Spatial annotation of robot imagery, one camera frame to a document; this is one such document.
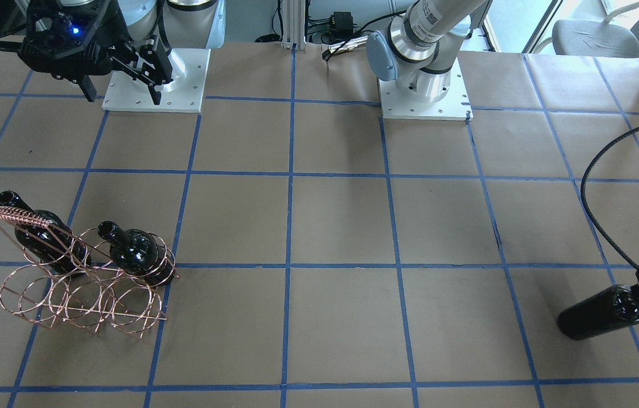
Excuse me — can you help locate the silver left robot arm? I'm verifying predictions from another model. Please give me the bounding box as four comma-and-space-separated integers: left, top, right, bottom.
366, 1, 639, 291

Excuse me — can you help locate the copper wire wine basket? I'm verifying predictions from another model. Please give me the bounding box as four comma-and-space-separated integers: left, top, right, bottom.
0, 206, 179, 339

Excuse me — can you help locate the black power adapter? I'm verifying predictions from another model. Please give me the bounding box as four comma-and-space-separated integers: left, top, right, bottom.
329, 11, 354, 35

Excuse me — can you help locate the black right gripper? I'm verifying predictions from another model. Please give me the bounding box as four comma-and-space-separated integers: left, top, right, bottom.
18, 1, 172, 105

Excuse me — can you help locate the grey office chair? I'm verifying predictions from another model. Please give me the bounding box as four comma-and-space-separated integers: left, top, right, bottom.
528, 1, 639, 58

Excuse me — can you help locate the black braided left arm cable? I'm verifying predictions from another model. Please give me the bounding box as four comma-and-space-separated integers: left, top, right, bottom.
580, 110, 639, 295

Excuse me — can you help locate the aluminium frame post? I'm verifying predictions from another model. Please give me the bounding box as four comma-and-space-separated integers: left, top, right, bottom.
277, 0, 308, 52

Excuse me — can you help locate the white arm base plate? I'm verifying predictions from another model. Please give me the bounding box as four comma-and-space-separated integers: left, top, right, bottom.
102, 48, 211, 113
377, 59, 474, 121

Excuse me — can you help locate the dark glass wine bottle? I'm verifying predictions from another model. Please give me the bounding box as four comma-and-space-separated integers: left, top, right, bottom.
557, 284, 639, 341

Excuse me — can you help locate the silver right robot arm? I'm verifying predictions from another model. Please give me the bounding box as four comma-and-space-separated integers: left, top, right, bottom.
18, 1, 226, 113

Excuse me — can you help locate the dark bottle in basket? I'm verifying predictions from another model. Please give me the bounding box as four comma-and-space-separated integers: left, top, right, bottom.
0, 190, 87, 277
98, 220, 175, 287

